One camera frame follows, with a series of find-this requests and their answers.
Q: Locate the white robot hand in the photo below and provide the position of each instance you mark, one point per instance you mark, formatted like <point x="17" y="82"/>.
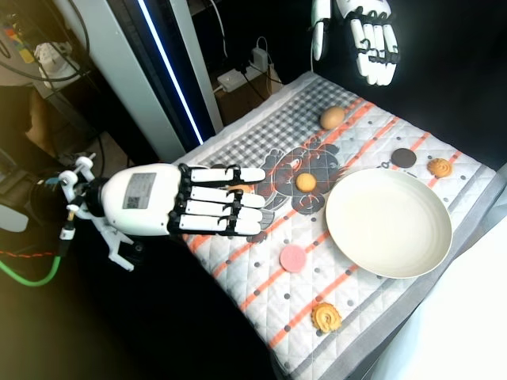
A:
<point x="372" y="47"/>
<point x="138" y="198"/>

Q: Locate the brown egg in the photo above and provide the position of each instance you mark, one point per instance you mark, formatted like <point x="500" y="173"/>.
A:
<point x="332" y="117"/>
<point x="242" y="188"/>

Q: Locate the cream round plate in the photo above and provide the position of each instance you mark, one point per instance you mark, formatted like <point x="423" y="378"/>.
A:
<point x="388" y="225"/>

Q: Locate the black curtain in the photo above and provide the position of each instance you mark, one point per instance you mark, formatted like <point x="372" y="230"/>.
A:
<point x="447" y="79"/>

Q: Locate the white plug adapter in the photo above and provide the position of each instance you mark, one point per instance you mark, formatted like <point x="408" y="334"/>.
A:
<point x="260" y="55"/>

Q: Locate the dark brown round cookie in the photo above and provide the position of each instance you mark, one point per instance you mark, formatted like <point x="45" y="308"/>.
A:
<point x="403" y="157"/>

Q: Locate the blue light strip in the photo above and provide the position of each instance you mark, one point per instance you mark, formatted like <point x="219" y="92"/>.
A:
<point x="170" y="67"/>

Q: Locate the swirled butter cookie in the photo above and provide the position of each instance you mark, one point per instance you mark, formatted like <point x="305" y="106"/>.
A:
<point x="326" y="317"/>
<point x="439" y="168"/>

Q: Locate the cardboard box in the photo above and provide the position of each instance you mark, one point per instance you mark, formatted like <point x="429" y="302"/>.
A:
<point x="241" y="105"/>

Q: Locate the white power strip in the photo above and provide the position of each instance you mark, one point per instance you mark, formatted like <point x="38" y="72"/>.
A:
<point x="237" y="79"/>

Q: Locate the grey metal pillar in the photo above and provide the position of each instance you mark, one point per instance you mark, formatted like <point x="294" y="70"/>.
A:
<point x="119" y="59"/>

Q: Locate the round orange biscuit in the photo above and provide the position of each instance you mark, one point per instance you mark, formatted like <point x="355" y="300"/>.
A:
<point x="306" y="182"/>

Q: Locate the white plastic object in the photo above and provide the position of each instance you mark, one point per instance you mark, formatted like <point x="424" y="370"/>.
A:
<point x="53" y="59"/>

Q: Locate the pink round cookie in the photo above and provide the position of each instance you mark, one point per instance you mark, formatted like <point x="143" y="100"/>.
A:
<point x="292" y="258"/>

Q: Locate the grey quilt with printed bear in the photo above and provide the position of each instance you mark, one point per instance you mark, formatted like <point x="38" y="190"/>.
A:
<point x="277" y="293"/>

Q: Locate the coloured toy blocks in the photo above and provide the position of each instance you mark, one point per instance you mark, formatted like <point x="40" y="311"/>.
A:
<point x="24" y="51"/>

